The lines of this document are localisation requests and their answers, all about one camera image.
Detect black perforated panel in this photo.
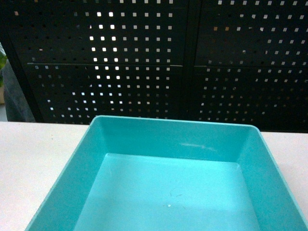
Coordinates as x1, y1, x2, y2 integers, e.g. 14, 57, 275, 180
0, 0, 308, 132

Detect green plant leaves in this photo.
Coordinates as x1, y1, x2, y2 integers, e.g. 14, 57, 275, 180
0, 44, 7, 87

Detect turquoise plastic bin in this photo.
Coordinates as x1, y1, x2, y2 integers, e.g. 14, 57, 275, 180
27, 115, 308, 231

